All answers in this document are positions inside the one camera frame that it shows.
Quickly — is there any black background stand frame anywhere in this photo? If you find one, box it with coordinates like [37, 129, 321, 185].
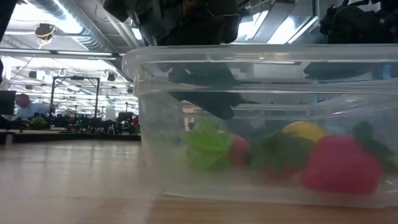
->
[49, 76, 101, 125]

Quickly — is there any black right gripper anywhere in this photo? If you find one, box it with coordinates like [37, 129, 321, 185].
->
[303, 0, 374, 80]

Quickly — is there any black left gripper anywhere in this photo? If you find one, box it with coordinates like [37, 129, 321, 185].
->
[149, 0, 245, 121]

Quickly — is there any yellow toy lemon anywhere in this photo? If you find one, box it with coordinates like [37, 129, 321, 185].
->
[282, 120, 328, 143]

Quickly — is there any pink round toy fruit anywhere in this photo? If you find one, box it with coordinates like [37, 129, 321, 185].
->
[229, 134, 251, 166]

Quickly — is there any black dome ceiling fixture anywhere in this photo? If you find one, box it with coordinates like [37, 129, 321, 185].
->
[34, 22, 57, 42]

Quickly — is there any black background table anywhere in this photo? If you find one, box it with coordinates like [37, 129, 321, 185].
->
[0, 130, 141, 146]

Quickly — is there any red toy strawberry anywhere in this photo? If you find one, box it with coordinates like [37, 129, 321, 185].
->
[300, 120, 398, 196]
[250, 132, 313, 180]

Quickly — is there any clear plastic tupperware container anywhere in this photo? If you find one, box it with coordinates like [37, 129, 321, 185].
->
[122, 43, 398, 209]

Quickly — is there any dark background monitor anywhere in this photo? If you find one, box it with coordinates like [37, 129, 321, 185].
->
[0, 90, 17, 116]

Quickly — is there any background green plant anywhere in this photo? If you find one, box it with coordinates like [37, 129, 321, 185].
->
[29, 116, 49, 130]

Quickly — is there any bright green toy leaf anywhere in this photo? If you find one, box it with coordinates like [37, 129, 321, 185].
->
[182, 118, 234, 171]

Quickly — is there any person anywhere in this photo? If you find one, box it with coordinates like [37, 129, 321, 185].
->
[14, 93, 52, 119]

